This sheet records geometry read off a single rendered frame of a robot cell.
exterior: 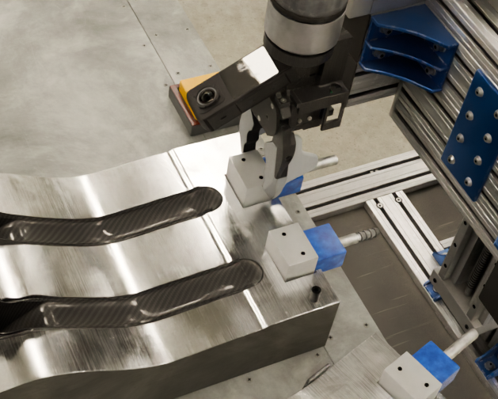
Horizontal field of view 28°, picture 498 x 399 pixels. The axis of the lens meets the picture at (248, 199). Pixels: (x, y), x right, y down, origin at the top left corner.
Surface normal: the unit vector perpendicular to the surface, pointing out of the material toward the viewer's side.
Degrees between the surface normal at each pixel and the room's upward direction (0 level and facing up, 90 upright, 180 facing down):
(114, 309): 23
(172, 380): 90
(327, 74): 90
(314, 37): 89
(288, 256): 0
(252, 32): 0
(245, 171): 2
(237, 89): 30
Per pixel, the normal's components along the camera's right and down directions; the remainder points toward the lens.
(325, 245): 0.12, -0.64
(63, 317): 0.50, -0.71
